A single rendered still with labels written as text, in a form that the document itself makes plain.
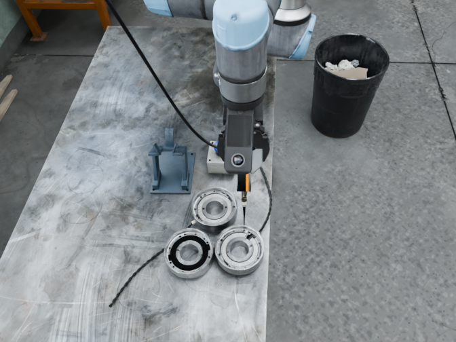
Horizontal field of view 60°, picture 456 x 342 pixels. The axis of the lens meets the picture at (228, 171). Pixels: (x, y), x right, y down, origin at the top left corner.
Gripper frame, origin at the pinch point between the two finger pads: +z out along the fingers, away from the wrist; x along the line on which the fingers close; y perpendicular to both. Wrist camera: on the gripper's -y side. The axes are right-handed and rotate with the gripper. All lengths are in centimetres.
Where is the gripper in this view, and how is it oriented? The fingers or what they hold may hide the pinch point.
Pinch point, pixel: (243, 172)
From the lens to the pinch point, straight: 79.9
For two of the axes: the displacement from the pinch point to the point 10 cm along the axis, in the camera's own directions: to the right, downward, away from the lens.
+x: -10.0, -0.1, 0.6
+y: 0.4, -8.1, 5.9
